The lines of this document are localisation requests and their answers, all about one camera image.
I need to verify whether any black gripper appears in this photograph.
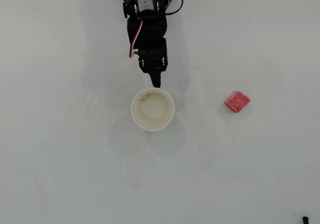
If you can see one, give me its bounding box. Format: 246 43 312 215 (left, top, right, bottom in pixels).
126 15 169 89

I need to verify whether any red foam cube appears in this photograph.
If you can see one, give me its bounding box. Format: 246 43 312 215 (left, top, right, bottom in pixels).
223 90 251 114

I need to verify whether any tan ribbed paper cup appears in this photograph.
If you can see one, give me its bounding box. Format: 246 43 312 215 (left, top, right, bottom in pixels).
130 87 175 132

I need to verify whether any red white black servo cable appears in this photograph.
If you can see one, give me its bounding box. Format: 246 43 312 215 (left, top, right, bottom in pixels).
128 19 145 59
159 0 185 16

